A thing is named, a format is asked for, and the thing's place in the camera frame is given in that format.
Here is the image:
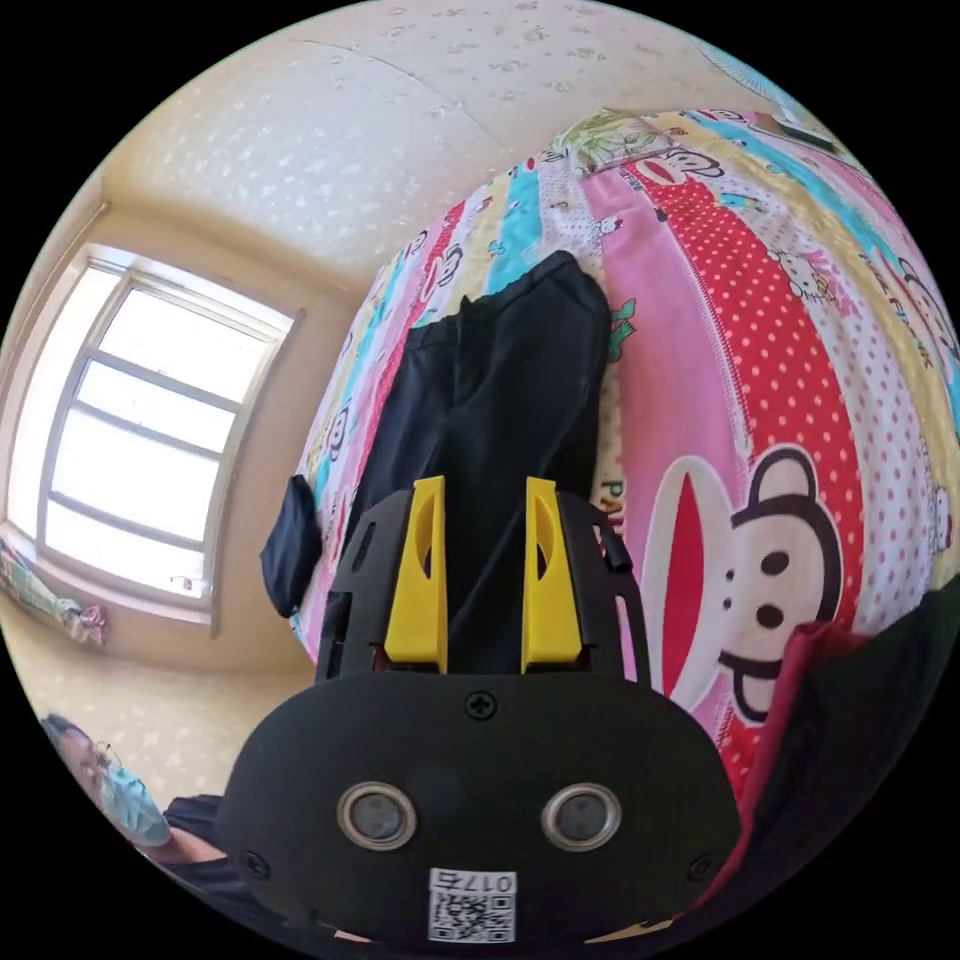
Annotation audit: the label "pillow with leaf print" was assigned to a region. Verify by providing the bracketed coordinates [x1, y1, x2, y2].
[549, 107, 679, 179]

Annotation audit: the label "person's body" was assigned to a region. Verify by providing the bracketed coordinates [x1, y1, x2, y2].
[39, 712, 316, 943]

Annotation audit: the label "bed with cartoon printed sheet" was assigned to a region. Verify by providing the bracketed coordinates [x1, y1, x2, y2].
[288, 104, 960, 815]

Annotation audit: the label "window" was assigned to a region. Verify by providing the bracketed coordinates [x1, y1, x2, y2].
[0, 242, 307, 640]

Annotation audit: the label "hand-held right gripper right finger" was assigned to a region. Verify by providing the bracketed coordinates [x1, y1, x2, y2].
[520, 476, 584, 675]

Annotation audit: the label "black pants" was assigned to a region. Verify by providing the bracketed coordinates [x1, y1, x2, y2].
[259, 249, 614, 676]

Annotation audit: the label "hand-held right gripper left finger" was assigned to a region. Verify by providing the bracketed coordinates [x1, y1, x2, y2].
[383, 475, 450, 674]

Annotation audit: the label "pile of clothes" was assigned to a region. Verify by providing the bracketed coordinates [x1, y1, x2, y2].
[671, 573, 960, 928]

